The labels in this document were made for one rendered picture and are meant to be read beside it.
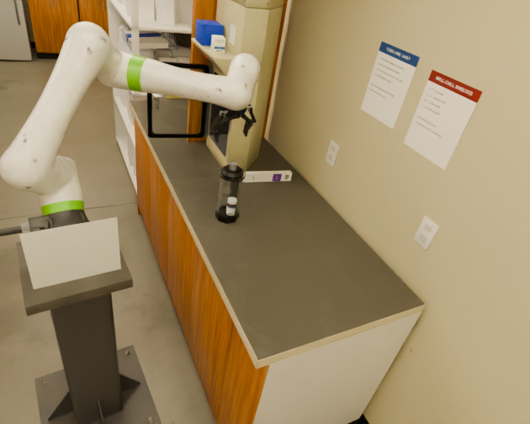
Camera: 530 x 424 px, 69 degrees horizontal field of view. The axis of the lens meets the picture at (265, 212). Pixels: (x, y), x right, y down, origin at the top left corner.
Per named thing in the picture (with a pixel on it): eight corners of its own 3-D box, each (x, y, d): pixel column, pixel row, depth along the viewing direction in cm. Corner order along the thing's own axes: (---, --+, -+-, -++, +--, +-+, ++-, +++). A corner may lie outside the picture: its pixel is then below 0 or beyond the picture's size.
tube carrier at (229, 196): (233, 205, 175) (239, 164, 163) (243, 219, 168) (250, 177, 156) (210, 209, 171) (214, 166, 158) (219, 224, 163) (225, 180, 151)
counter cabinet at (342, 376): (216, 203, 341) (226, 103, 290) (353, 427, 199) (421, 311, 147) (137, 213, 312) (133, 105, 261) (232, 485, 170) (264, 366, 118)
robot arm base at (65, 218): (-2, 240, 112) (-6, 219, 112) (2, 246, 124) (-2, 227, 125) (95, 224, 126) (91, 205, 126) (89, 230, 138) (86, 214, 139)
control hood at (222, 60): (212, 60, 196) (214, 39, 190) (236, 82, 173) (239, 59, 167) (190, 59, 191) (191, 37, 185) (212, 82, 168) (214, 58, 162)
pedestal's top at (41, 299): (27, 316, 119) (24, 307, 117) (18, 251, 140) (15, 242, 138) (133, 287, 135) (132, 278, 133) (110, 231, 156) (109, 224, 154)
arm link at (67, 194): (28, 216, 119) (16, 157, 121) (55, 219, 135) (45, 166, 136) (69, 206, 119) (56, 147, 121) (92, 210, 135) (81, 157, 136)
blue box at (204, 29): (214, 40, 187) (216, 20, 182) (222, 46, 180) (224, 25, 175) (194, 39, 183) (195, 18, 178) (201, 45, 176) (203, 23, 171)
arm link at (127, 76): (81, 73, 125) (89, 37, 125) (98, 88, 137) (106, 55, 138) (135, 85, 124) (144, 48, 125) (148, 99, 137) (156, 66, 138)
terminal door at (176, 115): (204, 138, 218) (209, 65, 195) (147, 138, 207) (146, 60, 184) (204, 137, 218) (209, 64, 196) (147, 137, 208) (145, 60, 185)
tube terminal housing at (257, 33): (246, 142, 233) (266, -2, 189) (269, 169, 211) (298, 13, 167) (205, 145, 222) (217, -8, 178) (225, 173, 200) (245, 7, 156)
